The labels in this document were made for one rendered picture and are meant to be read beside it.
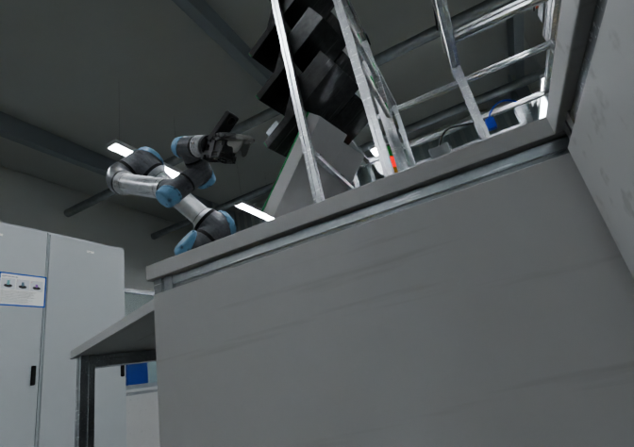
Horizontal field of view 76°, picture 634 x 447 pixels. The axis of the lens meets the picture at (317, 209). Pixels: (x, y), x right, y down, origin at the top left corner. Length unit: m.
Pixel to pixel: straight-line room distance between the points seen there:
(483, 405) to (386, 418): 0.12
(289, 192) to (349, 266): 0.45
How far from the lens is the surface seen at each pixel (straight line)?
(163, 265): 0.84
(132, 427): 5.15
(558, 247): 0.60
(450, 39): 2.39
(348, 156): 1.20
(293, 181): 1.04
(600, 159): 0.52
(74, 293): 4.27
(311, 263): 0.66
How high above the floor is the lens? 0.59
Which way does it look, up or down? 22 degrees up
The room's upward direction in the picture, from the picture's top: 12 degrees counter-clockwise
